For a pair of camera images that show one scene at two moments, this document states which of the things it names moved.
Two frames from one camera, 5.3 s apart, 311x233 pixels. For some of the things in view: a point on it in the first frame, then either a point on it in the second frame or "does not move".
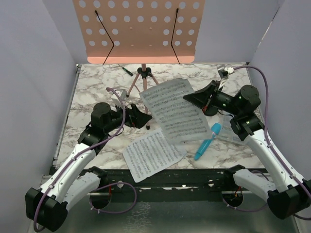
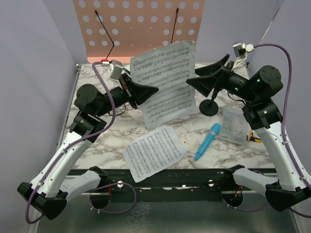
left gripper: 135,118 -> 136,92
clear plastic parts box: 227,133 does not move
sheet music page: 151,155 does not move
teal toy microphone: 215,128 does not move
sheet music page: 182,121 -> 167,69
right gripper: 201,98 -> 205,84
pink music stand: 142,32 does not move
